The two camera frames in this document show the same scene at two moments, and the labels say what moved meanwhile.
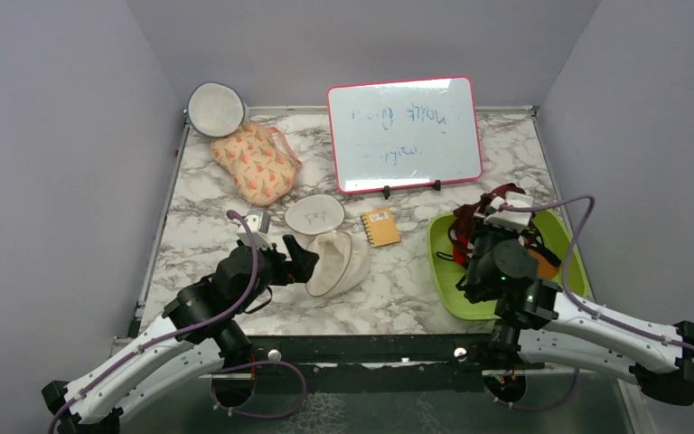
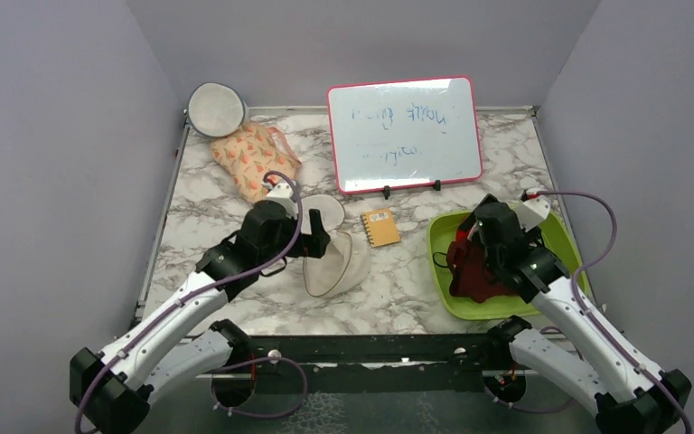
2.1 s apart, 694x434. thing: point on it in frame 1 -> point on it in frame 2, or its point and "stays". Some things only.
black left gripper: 296,270 -> 311,244
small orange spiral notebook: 380,228 stays
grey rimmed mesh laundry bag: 216,109 stays
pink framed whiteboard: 404,134 stays
